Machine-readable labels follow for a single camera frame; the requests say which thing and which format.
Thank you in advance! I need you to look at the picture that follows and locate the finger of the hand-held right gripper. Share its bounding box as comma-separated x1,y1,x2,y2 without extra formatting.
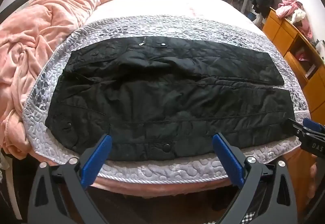
303,117,325,134
288,118,314,139

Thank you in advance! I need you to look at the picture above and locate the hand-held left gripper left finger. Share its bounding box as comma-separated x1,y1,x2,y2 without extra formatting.
27,134,113,224

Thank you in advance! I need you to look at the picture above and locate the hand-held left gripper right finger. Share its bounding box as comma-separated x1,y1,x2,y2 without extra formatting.
212,133,299,224

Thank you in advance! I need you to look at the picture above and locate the person's right hand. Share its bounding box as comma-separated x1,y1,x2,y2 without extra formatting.
308,156,325,189

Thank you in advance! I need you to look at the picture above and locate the checkered cloth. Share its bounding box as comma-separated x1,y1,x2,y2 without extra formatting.
239,210,257,224

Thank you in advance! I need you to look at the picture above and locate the orange wooden cabinet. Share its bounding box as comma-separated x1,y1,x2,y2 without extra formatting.
261,7,325,129

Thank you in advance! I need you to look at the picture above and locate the pile of pink clothes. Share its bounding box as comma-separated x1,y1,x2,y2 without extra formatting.
275,0,314,40

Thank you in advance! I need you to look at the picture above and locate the pink fleece blanket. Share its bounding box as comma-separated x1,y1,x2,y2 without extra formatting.
0,0,116,160

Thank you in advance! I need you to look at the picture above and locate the grey quilted blanket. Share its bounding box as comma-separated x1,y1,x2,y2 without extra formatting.
22,15,311,184

